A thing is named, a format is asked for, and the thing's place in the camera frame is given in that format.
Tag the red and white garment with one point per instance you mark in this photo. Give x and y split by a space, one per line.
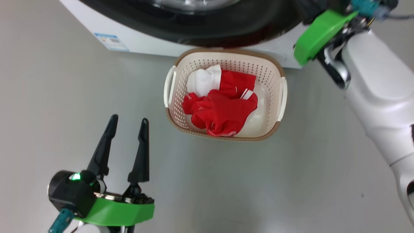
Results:
223 110

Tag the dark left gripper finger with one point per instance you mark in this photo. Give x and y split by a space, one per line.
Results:
141 161
102 155

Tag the white front-load washing machine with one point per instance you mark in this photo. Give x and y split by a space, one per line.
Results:
145 42

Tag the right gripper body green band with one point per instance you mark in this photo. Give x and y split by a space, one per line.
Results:
317 32

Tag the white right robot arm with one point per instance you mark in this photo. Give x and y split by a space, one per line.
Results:
381 97

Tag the cream laundry basket brown rim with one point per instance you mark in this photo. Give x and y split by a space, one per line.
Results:
226 60

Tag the washing machine glass door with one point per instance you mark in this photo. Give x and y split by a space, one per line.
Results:
226 29

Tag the blue energy label sticker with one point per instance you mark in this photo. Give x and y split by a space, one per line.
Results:
111 42

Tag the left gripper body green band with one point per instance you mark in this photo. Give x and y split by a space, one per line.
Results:
123 212

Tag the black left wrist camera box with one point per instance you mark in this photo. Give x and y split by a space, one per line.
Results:
69 194

